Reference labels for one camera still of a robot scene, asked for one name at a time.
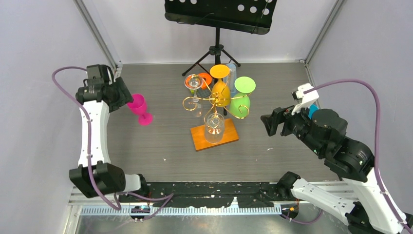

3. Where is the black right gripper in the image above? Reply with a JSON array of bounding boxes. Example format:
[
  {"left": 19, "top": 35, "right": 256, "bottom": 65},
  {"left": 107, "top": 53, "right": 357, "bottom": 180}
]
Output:
[{"left": 259, "top": 97, "right": 324, "bottom": 154}]

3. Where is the orange wine glass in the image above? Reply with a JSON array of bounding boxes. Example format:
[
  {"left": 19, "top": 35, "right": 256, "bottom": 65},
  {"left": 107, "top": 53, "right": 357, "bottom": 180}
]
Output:
[{"left": 210, "top": 64, "right": 230, "bottom": 107}]

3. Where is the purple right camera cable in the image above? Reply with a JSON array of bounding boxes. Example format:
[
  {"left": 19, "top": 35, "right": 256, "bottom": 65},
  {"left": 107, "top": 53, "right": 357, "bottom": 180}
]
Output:
[{"left": 303, "top": 79, "right": 413, "bottom": 233}]

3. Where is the orange ring toy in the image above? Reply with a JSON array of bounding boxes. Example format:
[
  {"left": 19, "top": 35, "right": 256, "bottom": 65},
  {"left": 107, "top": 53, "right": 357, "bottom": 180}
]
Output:
[{"left": 198, "top": 73, "right": 212, "bottom": 89}]

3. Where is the clear wine glass front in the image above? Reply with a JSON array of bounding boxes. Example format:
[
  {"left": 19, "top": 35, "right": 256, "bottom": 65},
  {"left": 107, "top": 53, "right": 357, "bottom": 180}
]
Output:
[{"left": 204, "top": 113, "right": 225, "bottom": 144}]

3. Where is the blue wine glass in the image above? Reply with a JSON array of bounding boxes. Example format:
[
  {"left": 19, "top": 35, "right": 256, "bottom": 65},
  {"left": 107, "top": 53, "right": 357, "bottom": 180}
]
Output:
[{"left": 308, "top": 104, "right": 319, "bottom": 119}]

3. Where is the purple camera cable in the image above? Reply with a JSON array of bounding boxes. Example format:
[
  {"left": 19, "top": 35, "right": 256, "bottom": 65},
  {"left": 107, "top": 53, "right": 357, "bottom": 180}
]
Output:
[
  {"left": 51, "top": 66, "right": 175, "bottom": 211},
  {"left": 303, "top": 79, "right": 413, "bottom": 233}
]

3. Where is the clear wine glass back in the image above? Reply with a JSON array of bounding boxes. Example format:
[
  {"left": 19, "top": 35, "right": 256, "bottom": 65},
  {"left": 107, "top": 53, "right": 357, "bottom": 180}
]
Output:
[{"left": 184, "top": 74, "right": 203, "bottom": 117}]

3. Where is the green wine glass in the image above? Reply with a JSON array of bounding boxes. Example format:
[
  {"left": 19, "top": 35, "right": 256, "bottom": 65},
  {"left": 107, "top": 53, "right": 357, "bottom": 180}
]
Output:
[{"left": 229, "top": 76, "right": 256, "bottom": 119}]

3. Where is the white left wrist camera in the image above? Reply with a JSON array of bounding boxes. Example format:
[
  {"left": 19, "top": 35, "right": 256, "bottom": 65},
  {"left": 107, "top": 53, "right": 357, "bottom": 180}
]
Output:
[{"left": 84, "top": 64, "right": 113, "bottom": 86}]

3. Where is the pink wine glass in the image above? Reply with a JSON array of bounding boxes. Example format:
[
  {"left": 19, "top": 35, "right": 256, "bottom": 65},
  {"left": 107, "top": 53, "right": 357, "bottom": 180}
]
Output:
[{"left": 127, "top": 94, "right": 153, "bottom": 125}]

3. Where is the grey building plate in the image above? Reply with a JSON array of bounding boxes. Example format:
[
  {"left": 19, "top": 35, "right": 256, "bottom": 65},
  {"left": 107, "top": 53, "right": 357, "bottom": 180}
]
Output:
[{"left": 190, "top": 88, "right": 211, "bottom": 98}]

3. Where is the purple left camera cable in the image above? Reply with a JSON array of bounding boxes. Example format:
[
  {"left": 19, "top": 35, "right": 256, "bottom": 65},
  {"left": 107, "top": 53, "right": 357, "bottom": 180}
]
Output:
[{"left": 51, "top": 66, "right": 175, "bottom": 211}]

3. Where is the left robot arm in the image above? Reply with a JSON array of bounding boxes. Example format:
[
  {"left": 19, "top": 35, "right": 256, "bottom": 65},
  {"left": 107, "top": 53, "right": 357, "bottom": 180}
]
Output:
[{"left": 69, "top": 64, "right": 150, "bottom": 202}]

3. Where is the black music stand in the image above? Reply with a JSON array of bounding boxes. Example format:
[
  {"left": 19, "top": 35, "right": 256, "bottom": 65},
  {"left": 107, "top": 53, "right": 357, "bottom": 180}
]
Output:
[{"left": 164, "top": 0, "right": 278, "bottom": 76}]

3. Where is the gold wire wine glass rack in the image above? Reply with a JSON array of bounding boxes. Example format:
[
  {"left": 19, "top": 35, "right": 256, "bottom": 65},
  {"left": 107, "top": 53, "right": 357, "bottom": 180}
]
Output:
[{"left": 182, "top": 75, "right": 256, "bottom": 151}]

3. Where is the clear wine glass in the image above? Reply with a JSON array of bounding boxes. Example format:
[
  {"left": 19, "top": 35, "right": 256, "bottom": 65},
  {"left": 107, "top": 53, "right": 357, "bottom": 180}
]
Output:
[
  {"left": 204, "top": 113, "right": 225, "bottom": 144},
  {"left": 184, "top": 74, "right": 203, "bottom": 117}
]

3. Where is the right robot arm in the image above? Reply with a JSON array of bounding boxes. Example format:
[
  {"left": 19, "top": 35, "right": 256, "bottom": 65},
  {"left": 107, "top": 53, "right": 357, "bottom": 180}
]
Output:
[{"left": 261, "top": 107, "right": 413, "bottom": 234}]

